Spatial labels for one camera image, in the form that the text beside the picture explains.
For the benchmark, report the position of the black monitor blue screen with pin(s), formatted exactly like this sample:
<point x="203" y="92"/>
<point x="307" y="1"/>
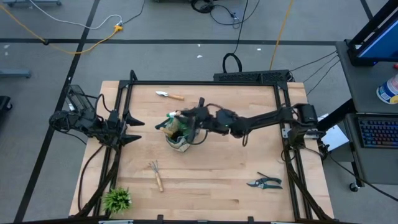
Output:
<point x="382" y="43"/>

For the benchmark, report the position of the cream canvas bag green trim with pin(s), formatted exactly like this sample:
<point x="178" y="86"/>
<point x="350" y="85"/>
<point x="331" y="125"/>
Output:
<point x="180" y="144"/>

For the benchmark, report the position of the white metal mounting plate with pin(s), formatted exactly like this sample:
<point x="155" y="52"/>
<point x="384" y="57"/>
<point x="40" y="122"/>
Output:
<point x="286" y="132"/>

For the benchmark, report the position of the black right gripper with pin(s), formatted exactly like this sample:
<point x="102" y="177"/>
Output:
<point x="201" y="124"/>

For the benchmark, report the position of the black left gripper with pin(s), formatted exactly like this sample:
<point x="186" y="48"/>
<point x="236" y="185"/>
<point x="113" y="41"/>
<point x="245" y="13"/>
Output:
<point x="115" y="129"/>

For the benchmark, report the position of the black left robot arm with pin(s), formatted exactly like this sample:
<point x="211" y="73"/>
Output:
<point x="84" y="121"/>

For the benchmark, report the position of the white and blue tub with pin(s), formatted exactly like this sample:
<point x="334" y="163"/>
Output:
<point x="388" y="91"/>

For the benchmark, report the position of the black backlit keyboard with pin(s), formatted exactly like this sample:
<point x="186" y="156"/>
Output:
<point x="379" y="133"/>

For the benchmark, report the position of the grey stand foot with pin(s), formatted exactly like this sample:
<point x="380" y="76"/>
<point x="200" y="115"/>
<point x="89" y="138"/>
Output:
<point x="15" y="73"/>

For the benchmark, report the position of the black aluminium table frame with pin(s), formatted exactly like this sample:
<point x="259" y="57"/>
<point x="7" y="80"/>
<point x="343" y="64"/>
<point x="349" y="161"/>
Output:
<point x="202" y="83"/>

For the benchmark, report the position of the black caster wheel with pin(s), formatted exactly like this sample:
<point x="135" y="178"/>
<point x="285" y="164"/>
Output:
<point x="354" y="187"/>

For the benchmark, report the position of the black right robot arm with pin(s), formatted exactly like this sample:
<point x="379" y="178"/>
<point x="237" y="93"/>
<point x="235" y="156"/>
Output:
<point x="267" y="119"/>

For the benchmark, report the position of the grey computer desk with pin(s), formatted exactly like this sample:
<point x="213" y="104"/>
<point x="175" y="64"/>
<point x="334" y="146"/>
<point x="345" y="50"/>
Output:
<point x="357" y="87"/>

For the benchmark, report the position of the white paper sheet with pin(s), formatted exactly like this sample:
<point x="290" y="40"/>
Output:
<point x="331" y="138"/>

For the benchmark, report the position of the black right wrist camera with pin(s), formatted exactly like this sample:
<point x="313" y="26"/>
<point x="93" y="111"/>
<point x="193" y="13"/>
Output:
<point x="211" y="118"/>

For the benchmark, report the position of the small artificial green plant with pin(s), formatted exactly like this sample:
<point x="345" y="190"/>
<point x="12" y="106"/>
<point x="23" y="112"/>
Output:
<point x="116" y="200"/>

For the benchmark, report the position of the green plastic spray bottle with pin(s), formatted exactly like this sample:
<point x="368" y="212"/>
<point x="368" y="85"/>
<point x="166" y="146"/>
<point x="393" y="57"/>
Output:
<point x="173" y="114"/>

